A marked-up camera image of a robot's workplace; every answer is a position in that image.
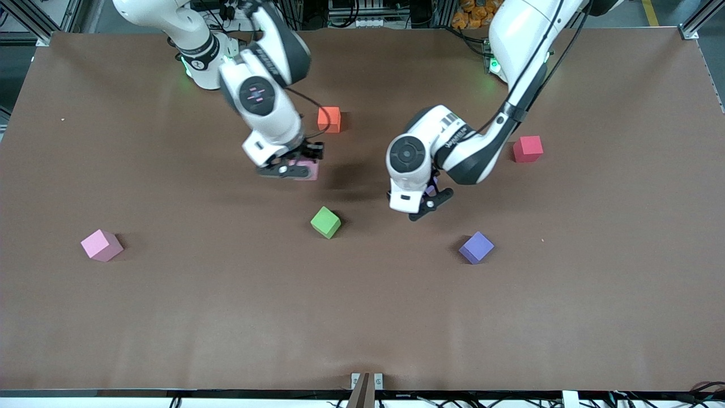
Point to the white power strip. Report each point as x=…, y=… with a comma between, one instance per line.
x=238, y=10

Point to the brown strip under bracket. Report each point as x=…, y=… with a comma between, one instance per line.
x=362, y=394

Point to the green foam cube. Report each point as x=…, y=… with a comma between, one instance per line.
x=325, y=222

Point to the pink foam cube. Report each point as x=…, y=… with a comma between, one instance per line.
x=311, y=170
x=102, y=245

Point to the metal table edge bracket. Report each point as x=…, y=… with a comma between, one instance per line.
x=355, y=381

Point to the orange snack bags pile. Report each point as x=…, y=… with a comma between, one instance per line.
x=470, y=14

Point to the red foam cube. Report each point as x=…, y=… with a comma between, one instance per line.
x=528, y=148

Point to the orange foam cube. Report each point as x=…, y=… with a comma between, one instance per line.
x=330, y=119

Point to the white box at table edge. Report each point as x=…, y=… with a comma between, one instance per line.
x=571, y=399

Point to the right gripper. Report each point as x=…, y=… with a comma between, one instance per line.
x=311, y=151

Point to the aluminium frame profile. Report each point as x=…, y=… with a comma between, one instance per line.
x=34, y=20
x=702, y=20

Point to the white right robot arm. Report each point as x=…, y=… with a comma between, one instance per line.
x=260, y=96

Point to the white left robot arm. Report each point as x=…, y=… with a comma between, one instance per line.
x=521, y=39

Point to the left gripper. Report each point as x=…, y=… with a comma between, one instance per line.
x=433, y=177

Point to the brown paper table cover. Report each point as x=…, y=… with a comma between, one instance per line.
x=362, y=317

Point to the purple foam cube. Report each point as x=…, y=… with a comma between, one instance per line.
x=432, y=190
x=476, y=247

